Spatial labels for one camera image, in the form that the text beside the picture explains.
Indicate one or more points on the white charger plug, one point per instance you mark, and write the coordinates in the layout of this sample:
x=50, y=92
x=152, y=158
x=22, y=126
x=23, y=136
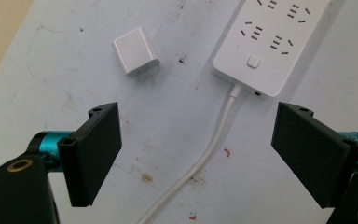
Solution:
x=134, y=51

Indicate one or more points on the white power strip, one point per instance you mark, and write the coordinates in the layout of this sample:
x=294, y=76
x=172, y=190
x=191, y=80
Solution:
x=267, y=43

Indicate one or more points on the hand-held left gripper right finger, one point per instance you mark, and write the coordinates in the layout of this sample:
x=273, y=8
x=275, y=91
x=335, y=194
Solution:
x=313, y=152

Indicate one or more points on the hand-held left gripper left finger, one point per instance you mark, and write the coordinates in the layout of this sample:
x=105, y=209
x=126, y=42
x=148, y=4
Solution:
x=90, y=155

